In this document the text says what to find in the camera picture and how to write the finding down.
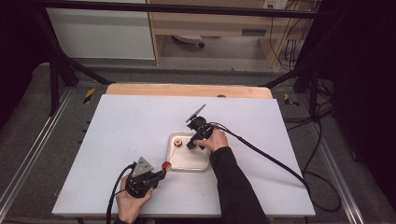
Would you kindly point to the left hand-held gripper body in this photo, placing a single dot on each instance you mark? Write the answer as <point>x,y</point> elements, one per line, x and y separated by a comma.
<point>140,179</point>

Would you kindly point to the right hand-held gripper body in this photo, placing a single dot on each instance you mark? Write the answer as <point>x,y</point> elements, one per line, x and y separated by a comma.
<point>200,126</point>

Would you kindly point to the red round bead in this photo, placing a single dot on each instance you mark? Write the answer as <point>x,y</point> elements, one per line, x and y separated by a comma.
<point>166,165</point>
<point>177,142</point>

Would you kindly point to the white square tray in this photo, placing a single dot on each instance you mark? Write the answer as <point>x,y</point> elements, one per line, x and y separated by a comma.
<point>190,160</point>

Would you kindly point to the person's right hand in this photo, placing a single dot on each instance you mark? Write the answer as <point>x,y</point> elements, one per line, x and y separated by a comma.
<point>214,140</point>

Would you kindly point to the person's left hand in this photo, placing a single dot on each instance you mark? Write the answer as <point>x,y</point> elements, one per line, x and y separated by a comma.
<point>132,208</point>

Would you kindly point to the light wooden table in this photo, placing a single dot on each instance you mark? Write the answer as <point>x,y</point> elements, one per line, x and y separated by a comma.
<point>186,90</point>

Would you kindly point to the white chair base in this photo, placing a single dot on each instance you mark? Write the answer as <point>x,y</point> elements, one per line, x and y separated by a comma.
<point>188,39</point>

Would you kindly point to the light wooden desk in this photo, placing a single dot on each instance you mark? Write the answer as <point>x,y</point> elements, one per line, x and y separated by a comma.
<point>211,28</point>

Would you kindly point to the white cabinet panel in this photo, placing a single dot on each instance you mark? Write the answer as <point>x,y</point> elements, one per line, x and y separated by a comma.
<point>102,34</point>

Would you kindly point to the white power strip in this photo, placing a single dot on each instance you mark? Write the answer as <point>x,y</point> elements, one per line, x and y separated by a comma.
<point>275,3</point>

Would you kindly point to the aluminium floor rail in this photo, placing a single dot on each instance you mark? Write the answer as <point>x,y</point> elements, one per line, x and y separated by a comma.
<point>336,174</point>
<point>34,146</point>

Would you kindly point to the black metal frame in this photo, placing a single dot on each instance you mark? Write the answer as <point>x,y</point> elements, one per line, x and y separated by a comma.
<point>186,9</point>

